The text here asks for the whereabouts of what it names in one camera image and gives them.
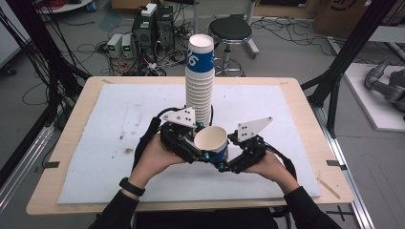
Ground white foam mat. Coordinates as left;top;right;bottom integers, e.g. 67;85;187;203
57;82;322;205

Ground person's right hand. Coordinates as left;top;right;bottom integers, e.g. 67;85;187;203
244;149;301;196

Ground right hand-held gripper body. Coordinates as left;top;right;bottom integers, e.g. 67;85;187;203
228;115;274;175

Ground grey power supply unit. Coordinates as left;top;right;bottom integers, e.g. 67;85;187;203
121;33;135;59
106;32;124;59

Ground white box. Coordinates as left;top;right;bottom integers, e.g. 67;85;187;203
140;3;159;18

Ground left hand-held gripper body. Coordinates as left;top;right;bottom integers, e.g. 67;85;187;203
159;107;205;165

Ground single blue white paper cup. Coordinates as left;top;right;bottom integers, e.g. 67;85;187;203
193;125;230;164

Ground stack of paper cups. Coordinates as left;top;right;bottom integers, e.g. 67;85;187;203
184;33;216;129

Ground black tape cross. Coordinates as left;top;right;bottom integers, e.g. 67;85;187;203
326;204;354;222

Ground black round stool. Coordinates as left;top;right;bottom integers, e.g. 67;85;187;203
208;13;261;77

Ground black computer tower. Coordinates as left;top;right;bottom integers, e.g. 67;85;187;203
131;13;158;63
155;5;176;52

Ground cardboard box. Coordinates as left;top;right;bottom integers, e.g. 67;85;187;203
312;0;388;40

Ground thin wooden stick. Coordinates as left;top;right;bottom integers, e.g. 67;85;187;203
316;177;341;200

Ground tangle of floor cables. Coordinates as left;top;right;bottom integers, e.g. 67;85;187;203
75;31;192;77

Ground person's left hand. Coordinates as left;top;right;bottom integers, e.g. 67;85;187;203
128;133;186;189

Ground aluminium rail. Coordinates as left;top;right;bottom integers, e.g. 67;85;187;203
313;104;376;229
0;124;55;213

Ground loose black floor cables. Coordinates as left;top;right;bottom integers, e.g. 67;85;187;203
250;16;336;57

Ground black metal frame with cables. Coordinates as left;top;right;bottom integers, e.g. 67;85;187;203
0;0;92;129

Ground white platform board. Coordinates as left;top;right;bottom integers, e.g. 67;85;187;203
343;62;405;134

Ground black wristband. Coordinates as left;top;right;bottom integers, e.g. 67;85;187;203
118;177;147;198

